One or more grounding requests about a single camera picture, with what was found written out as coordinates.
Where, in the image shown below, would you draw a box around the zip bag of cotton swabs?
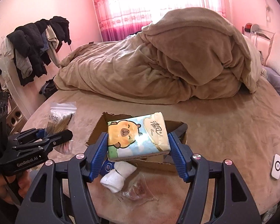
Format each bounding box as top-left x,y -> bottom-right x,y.
45,101 -> 77,155

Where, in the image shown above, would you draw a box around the white socks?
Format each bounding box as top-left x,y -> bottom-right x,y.
100,161 -> 136,193

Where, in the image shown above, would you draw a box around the blue Vinda tissue pack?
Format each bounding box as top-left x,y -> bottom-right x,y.
99,159 -> 115,176

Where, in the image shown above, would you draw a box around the clear zip bag with snacks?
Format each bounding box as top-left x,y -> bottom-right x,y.
118,173 -> 158,208

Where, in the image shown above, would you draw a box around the bear print tissue pack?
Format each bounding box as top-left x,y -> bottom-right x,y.
108,112 -> 170,161

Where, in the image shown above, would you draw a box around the person's left hand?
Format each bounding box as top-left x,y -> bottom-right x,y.
0,170 -> 31,204

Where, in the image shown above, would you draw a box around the grey trouser leg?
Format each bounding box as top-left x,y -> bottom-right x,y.
29,170 -> 39,185

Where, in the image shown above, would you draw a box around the black bag on floor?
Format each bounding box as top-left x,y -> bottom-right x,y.
39,79 -> 57,100

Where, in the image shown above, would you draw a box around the brown cardboard box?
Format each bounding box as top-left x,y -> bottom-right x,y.
87,112 -> 188,172

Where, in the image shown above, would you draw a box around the white charger device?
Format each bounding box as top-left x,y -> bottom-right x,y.
271,154 -> 280,180

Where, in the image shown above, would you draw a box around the pile of dark clothes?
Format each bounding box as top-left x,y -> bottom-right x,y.
5,16 -> 72,86

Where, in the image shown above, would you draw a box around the beige fluffy duvet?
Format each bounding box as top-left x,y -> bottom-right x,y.
54,7 -> 262,105

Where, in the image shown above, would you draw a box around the pink window curtain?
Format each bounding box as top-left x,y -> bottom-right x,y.
93,0 -> 226,41

